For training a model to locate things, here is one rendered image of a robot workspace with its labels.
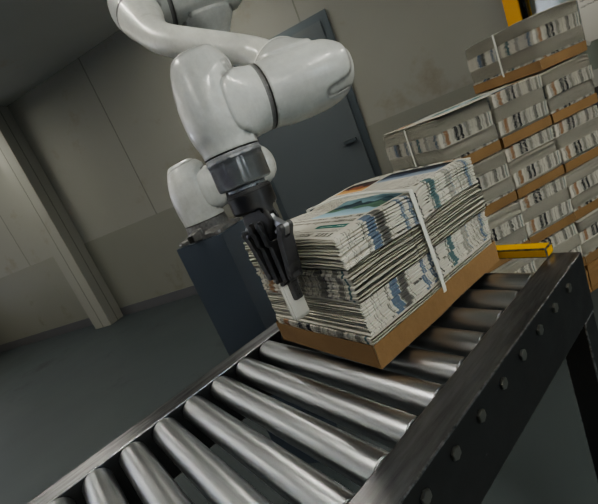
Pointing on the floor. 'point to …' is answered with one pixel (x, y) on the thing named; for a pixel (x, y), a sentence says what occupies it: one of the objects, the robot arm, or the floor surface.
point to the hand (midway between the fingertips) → (294, 298)
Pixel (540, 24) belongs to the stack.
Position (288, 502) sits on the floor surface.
